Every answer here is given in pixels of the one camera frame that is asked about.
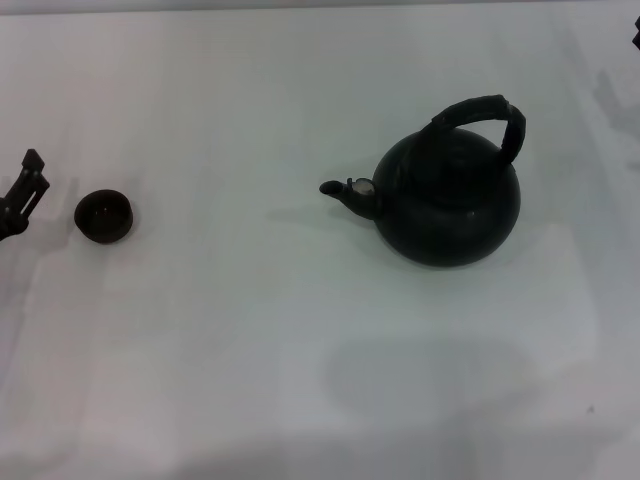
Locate dark brown teacup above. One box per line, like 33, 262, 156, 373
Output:
73, 188, 136, 246

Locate black round teapot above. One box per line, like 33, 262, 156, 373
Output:
318, 93, 527, 269

